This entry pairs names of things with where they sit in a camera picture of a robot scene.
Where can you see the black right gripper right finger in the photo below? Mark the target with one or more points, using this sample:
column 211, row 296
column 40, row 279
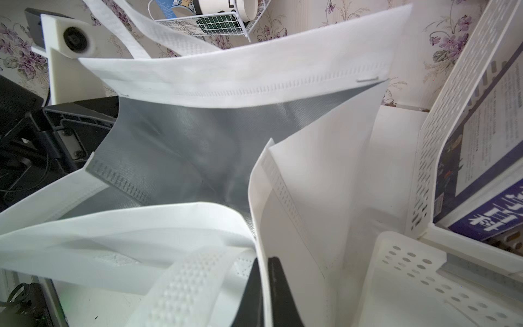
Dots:
column 284, row 311

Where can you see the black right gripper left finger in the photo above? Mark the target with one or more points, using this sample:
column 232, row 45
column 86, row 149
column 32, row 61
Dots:
column 251, row 309

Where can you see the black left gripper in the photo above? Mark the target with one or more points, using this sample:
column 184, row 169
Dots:
column 41, row 143

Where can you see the white insulated delivery bag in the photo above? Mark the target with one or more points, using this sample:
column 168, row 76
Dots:
column 217, row 158

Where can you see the white perforated plastic tray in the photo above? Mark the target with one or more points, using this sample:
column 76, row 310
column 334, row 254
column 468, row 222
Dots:
column 406, row 286

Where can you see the purple white book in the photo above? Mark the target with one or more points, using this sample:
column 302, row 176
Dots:
column 479, row 175

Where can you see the white black cylinder can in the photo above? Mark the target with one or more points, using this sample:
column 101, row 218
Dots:
column 247, row 9

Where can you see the white plastic file organizer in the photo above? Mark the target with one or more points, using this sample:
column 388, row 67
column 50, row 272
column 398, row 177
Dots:
column 466, row 47

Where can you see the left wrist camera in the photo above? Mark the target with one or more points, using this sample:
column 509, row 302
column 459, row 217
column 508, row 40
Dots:
column 63, row 41

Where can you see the white wire wall basket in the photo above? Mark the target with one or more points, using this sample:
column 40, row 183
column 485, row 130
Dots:
column 181, row 16

